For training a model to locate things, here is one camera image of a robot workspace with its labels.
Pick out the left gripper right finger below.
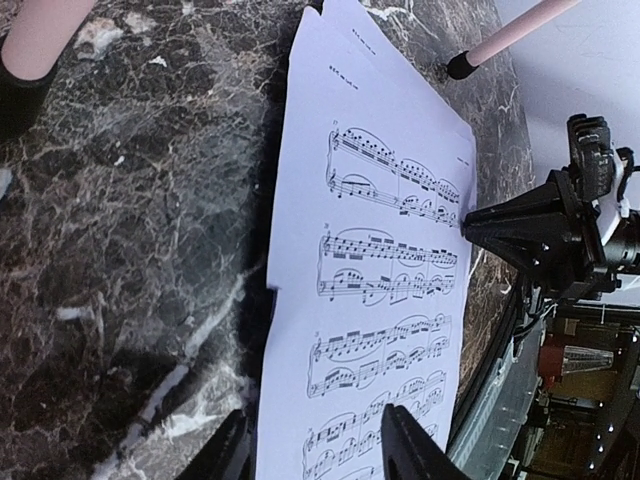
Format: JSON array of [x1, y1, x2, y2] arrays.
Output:
[[381, 404, 469, 480]]

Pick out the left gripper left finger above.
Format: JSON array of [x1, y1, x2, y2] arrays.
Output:
[[177, 409, 253, 480]]

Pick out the sheet music page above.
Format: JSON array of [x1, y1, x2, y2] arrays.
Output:
[[322, 1, 476, 147], [256, 7, 476, 479]]

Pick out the pink perforated music stand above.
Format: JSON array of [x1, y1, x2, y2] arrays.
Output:
[[1, 0, 578, 81]]

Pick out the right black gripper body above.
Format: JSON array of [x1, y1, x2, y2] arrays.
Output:
[[542, 170, 639, 300]]

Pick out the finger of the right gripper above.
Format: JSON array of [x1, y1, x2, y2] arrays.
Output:
[[464, 227, 575, 297], [462, 172, 575, 245]]

